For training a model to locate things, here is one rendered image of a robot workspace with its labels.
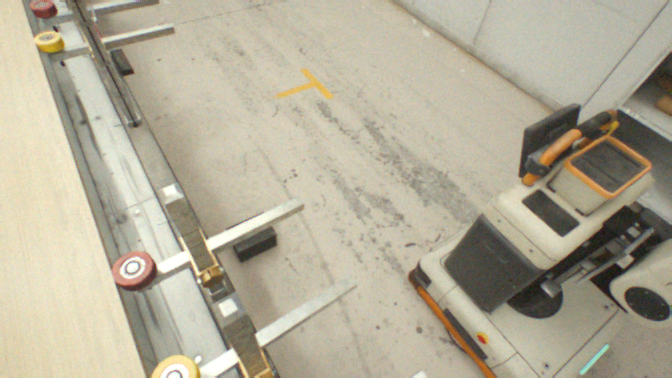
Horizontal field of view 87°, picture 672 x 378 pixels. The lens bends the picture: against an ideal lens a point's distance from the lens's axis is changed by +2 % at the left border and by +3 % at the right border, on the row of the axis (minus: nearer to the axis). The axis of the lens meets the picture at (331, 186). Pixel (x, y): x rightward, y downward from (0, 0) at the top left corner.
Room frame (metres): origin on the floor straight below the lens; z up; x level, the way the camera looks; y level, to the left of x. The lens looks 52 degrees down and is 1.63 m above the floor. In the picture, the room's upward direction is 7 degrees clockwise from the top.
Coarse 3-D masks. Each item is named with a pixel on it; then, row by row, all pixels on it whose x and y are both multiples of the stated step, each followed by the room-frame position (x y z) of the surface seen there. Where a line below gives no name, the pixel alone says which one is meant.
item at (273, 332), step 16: (336, 288) 0.32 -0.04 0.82; (352, 288) 0.33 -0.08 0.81; (304, 304) 0.28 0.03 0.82; (320, 304) 0.28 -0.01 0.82; (288, 320) 0.24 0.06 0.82; (304, 320) 0.25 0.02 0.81; (256, 336) 0.20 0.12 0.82; (272, 336) 0.20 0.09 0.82; (208, 368) 0.13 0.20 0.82; (224, 368) 0.13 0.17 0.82
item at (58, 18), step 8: (128, 0) 1.45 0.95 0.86; (136, 0) 1.46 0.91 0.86; (144, 0) 1.48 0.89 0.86; (152, 0) 1.50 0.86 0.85; (88, 8) 1.35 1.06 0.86; (96, 8) 1.36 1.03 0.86; (104, 8) 1.38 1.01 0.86; (112, 8) 1.39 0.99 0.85; (120, 8) 1.41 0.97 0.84; (128, 8) 1.43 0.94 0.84; (56, 16) 1.27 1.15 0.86; (64, 16) 1.28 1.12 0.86; (72, 16) 1.30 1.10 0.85; (96, 16) 1.35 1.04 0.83; (48, 24) 1.24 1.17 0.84; (56, 24) 1.26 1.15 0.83
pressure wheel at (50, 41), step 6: (42, 36) 1.06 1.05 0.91; (48, 36) 1.06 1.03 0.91; (54, 36) 1.07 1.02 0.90; (60, 36) 1.07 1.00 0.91; (36, 42) 1.02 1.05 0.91; (42, 42) 1.02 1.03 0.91; (48, 42) 1.03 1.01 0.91; (54, 42) 1.04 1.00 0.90; (60, 42) 1.06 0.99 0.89; (42, 48) 1.02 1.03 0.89; (48, 48) 1.02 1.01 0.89; (54, 48) 1.03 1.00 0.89; (60, 48) 1.04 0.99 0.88
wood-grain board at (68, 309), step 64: (0, 0) 1.27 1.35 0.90; (0, 64) 0.89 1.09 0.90; (0, 128) 0.63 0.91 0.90; (64, 128) 0.66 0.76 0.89; (0, 192) 0.43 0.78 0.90; (64, 192) 0.45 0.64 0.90; (0, 256) 0.28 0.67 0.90; (64, 256) 0.29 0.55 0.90; (0, 320) 0.15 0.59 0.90; (64, 320) 0.17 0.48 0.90; (128, 320) 0.18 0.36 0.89
